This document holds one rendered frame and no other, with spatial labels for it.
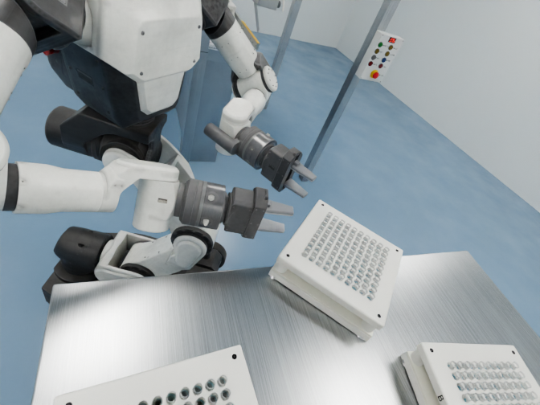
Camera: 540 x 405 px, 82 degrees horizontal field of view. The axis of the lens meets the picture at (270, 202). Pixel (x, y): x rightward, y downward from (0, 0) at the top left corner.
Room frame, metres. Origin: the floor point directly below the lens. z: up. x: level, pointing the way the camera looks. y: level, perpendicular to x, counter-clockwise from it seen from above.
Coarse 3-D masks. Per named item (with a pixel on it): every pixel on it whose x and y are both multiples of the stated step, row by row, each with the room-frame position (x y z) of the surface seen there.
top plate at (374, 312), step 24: (312, 216) 0.58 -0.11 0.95; (336, 240) 0.54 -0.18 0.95; (360, 240) 0.57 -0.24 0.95; (384, 240) 0.61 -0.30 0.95; (288, 264) 0.42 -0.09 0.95; (312, 264) 0.44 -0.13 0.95; (360, 264) 0.50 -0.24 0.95; (336, 288) 0.40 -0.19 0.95; (360, 288) 0.43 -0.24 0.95; (384, 288) 0.46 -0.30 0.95; (360, 312) 0.38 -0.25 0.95; (384, 312) 0.40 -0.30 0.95
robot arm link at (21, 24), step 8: (0, 0) 0.39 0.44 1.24; (8, 0) 0.39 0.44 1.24; (0, 8) 0.38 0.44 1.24; (8, 8) 0.39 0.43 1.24; (16, 8) 0.40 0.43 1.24; (0, 16) 0.37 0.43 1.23; (8, 16) 0.38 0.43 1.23; (16, 16) 0.39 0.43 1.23; (24, 16) 0.40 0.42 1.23; (32, 16) 0.42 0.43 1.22; (8, 24) 0.37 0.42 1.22; (16, 24) 0.38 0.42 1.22; (24, 24) 0.39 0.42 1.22; (32, 24) 0.43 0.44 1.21; (40, 24) 0.44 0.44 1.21; (16, 32) 0.37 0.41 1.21; (24, 32) 0.39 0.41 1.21; (32, 32) 0.40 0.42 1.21; (24, 40) 0.38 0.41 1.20; (32, 40) 0.40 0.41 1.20; (32, 48) 0.39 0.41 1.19; (32, 56) 0.40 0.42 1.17
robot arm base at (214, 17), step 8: (208, 0) 0.82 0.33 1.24; (216, 0) 0.85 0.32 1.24; (224, 0) 0.87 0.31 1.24; (208, 8) 0.82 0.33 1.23; (216, 8) 0.84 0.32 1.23; (224, 8) 0.87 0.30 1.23; (208, 16) 0.81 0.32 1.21; (216, 16) 0.83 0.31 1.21; (208, 24) 0.83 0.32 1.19; (216, 24) 0.83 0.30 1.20
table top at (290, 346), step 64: (448, 256) 0.75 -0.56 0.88; (64, 320) 0.18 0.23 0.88; (128, 320) 0.22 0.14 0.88; (192, 320) 0.26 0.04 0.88; (256, 320) 0.31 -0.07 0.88; (320, 320) 0.37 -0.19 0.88; (448, 320) 0.51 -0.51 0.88; (512, 320) 0.60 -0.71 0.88; (64, 384) 0.10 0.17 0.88; (256, 384) 0.21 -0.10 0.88; (320, 384) 0.25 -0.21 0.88; (384, 384) 0.30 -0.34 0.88
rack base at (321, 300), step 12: (276, 276) 0.42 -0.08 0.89; (288, 276) 0.42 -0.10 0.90; (300, 288) 0.41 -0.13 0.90; (312, 288) 0.42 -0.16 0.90; (312, 300) 0.40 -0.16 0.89; (324, 300) 0.40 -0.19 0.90; (324, 312) 0.39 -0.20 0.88; (336, 312) 0.39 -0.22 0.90; (348, 312) 0.40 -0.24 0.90; (348, 324) 0.38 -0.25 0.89; (360, 324) 0.38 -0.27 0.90
